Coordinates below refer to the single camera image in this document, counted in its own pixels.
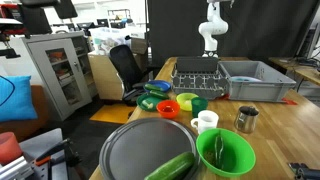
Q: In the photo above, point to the cucumber half on blue plate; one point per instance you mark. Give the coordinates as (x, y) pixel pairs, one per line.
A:
(153, 87)

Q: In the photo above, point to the metal tongs in bowl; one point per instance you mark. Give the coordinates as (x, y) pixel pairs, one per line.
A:
(219, 147)

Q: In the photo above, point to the steel cup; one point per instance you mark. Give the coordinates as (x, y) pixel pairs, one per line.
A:
(246, 119)

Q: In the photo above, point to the yellow-green bowl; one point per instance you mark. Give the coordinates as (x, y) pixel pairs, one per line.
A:
(184, 100)

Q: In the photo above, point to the grey plastic bin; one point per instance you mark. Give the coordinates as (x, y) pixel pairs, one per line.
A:
(255, 81)

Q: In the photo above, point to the white mug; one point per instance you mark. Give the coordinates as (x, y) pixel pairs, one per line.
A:
(206, 120)

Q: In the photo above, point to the round grey tray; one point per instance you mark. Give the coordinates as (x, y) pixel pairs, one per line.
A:
(137, 148)

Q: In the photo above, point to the whole long cucumber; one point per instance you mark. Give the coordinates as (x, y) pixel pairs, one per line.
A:
(172, 168)

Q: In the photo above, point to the large green bowl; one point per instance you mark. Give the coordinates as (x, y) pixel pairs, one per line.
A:
(238, 157)

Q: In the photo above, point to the orange bowl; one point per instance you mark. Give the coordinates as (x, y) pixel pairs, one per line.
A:
(168, 108)

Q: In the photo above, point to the green plate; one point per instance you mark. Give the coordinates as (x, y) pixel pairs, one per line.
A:
(147, 96)

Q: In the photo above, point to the dark green cup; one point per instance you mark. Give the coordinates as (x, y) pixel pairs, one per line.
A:
(198, 104)

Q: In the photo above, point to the black office chair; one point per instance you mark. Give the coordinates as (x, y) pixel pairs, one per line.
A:
(131, 75)

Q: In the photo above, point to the red cup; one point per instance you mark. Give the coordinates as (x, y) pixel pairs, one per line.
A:
(9, 148)

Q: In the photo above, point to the blue plate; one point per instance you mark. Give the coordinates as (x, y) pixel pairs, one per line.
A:
(161, 83)

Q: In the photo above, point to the grey glass-door cabinet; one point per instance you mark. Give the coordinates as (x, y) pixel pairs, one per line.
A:
(63, 64)

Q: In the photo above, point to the cucumber half on green plate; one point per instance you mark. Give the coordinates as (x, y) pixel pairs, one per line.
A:
(159, 94)

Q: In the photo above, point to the small cut cucumber piece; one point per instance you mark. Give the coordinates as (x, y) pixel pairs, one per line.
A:
(147, 104)

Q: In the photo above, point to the blue cushion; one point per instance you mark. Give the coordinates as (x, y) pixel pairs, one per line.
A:
(16, 99)

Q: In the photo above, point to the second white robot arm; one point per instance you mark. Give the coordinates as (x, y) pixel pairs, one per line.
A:
(214, 25)

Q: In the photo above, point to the grey dish rack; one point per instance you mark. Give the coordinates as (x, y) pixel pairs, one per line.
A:
(198, 75)

